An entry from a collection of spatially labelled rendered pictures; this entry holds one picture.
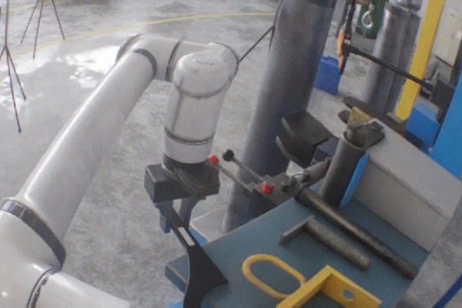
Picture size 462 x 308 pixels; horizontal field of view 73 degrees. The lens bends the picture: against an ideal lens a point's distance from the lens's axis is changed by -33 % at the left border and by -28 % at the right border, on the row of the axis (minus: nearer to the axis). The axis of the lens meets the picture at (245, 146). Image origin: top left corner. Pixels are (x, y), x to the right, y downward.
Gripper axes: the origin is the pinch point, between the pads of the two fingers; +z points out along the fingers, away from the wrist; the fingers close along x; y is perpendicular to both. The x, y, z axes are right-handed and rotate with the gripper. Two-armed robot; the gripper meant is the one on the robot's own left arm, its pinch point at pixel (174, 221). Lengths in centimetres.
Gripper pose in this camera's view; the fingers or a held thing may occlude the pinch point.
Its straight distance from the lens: 83.5
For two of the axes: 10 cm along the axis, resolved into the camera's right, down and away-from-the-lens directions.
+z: -2.3, 8.2, 5.2
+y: -5.2, -5.5, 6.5
